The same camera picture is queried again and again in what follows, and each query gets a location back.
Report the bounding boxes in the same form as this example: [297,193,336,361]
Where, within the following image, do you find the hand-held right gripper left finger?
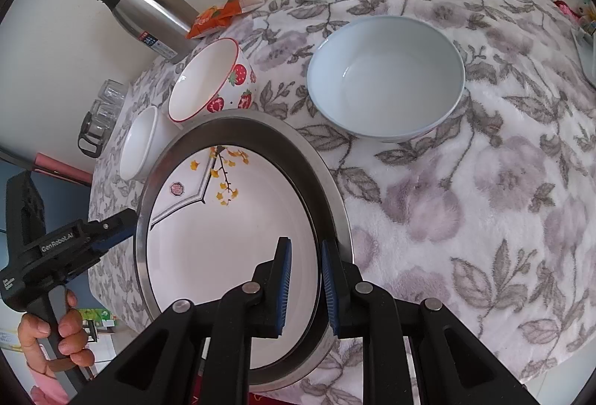
[93,236,293,405]

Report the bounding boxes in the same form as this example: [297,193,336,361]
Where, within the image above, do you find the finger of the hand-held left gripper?
[86,207,138,254]

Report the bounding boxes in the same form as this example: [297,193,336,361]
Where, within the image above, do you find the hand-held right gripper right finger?
[320,240,543,405]

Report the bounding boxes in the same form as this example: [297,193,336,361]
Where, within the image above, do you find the white yellow flower plate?
[146,144,322,371]

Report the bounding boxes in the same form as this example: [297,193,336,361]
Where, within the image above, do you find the white square bowl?
[118,105,161,181]

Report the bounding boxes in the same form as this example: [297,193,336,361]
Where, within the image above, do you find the stainless steel basin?
[133,109,353,392]

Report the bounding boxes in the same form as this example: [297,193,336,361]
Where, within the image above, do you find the strawberry print bowl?
[168,37,258,124]

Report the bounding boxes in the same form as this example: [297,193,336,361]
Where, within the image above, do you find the pale blue floral bowl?
[306,16,466,143]

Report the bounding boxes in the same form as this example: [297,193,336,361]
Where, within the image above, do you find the person's left hand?
[18,288,95,369]

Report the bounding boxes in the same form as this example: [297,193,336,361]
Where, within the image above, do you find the pink roll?
[34,152,94,185]

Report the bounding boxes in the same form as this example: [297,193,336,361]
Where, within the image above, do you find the green box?
[81,306,118,331]

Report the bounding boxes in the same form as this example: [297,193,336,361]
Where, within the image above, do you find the glass coffee pot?
[77,109,112,159]

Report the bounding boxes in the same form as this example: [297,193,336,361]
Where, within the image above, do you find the clear glass tumbler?
[90,100,117,131]
[100,79,127,108]

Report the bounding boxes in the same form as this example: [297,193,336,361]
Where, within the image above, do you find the grey floral blanket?
[88,0,596,405]

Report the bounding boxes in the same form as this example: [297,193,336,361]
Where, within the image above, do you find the stainless steel thermos jug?
[97,0,201,65]

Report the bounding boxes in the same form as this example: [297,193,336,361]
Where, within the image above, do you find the colourful small toys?
[554,0,596,22]

